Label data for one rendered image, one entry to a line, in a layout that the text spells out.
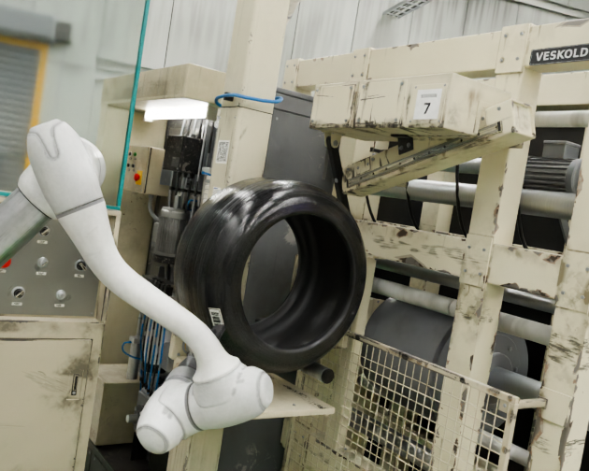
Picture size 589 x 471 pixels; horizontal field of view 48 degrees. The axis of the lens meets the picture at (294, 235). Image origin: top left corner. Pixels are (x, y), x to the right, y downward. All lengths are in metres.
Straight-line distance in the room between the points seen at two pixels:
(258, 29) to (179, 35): 8.89
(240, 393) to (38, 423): 1.10
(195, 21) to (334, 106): 9.05
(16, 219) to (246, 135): 0.85
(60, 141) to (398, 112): 0.95
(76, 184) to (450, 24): 11.39
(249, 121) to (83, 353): 0.92
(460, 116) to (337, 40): 9.83
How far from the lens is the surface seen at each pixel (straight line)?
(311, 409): 1.99
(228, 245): 1.74
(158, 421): 1.41
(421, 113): 1.85
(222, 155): 2.16
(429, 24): 12.32
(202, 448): 2.29
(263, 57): 2.18
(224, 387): 1.35
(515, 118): 1.85
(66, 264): 2.26
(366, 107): 2.03
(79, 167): 1.37
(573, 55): 1.99
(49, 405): 2.32
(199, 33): 11.10
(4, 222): 1.56
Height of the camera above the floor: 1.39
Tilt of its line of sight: 3 degrees down
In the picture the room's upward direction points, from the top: 9 degrees clockwise
